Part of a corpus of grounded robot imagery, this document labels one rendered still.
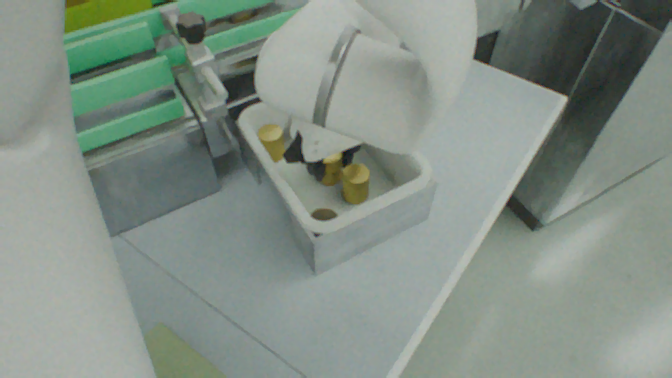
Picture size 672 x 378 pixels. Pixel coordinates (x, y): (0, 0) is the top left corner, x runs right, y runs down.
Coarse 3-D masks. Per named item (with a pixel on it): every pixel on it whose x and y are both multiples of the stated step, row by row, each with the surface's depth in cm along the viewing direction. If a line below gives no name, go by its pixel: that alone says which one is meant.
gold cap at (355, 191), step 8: (352, 168) 60; (360, 168) 60; (344, 176) 59; (352, 176) 59; (360, 176) 59; (368, 176) 59; (344, 184) 60; (352, 184) 59; (360, 184) 59; (368, 184) 60; (344, 192) 61; (352, 192) 60; (360, 192) 60; (368, 192) 62; (352, 200) 61; (360, 200) 61
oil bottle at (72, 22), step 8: (72, 0) 51; (80, 0) 51; (88, 0) 52; (72, 8) 51; (80, 8) 52; (88, 8) 52; (96, 8) 53; (72, 16) 52; (80, 16) 52; (88, 16) 53; (96, 16) 53; (64, 24) 52; (72, 24) 52; (80, 24) 53; (88, 24) 53; (96, 24) 54; (64, 32) 53
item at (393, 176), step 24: (240, 120) 61; (264, 120) 64; (288, 120) 67; (288, 144) 68; (288, 168) 66; (384, 168) 65; (408, 168) 60; (288, 192) 54; (312, 192) 63; (336, 192) 63; (384, 192) 63; (408, 192) 54; (360, 216) 52
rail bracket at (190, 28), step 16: (176, 16) 55; (192, 16) 46; (176, 32) 53; (192, 32) 46; (192, 48) 48; (192, 64) 48; (208, 64) 49; (208, 80) 48; (208, 96) 53; (224, 96) 47; (208, 112) 54; (224, 112) 55
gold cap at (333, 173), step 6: (330, 156) 61; (336, 156) 61; (342, 156) 61; (324, 162) 60; (330, 162) 60; (336, 162) 60; (342, 162) 62; (330, 168) 61; (336, 168) 61; (342, 168) 63; (324, 174) 62; (330, 174) 62; (336, 174) 62; (342, 174) 64; (324, 180) 63; (330, 180) 63; (336, 180) 63
